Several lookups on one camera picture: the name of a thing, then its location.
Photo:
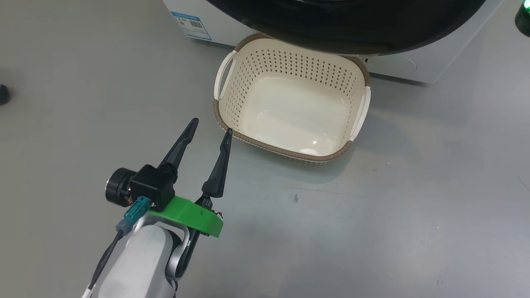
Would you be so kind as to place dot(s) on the round white filter cover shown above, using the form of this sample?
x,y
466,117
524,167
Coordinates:
x,y
397,65

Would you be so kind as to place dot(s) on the black round washing machine door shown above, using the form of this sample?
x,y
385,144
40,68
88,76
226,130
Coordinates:
x,y
352,25

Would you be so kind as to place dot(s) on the green band left gripper body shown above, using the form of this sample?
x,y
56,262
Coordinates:
x,y
190,215

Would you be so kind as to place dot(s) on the cream perforated laundry basket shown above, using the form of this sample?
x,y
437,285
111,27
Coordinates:
x,y
290,111

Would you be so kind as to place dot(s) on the white washing machine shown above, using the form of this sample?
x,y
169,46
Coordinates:
x,y
434,62

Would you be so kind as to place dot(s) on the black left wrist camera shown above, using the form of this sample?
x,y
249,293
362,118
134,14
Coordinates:
x,y
153,186

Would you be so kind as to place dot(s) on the blue energy label sticker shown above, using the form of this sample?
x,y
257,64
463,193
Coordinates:
x,y
191,25

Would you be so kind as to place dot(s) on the dark round floor object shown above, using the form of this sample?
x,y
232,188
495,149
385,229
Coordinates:
x,y
3,94

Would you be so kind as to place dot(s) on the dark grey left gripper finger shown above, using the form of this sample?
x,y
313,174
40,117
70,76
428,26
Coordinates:
x,y
218,174
180,145

